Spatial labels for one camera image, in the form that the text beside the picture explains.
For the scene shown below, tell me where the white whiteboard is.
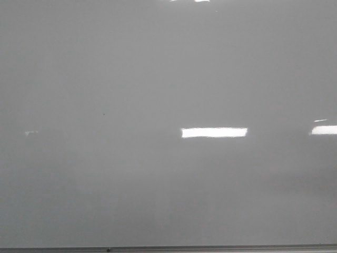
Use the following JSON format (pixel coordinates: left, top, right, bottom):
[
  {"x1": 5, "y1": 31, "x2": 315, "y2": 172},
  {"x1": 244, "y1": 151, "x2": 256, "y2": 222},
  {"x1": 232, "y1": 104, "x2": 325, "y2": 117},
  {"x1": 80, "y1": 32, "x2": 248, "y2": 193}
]
[{"x1": 1, "y1": 1, "x2": 336, "y2": 248}]

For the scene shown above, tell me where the grey aluminium whiteboard frame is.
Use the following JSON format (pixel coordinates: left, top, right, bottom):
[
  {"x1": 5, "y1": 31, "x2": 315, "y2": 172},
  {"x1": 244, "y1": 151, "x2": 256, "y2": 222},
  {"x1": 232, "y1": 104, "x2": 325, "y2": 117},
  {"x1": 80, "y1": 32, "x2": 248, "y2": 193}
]
[{"x1": 1, "y1": 244, "x2": 336, "y2": 252}]

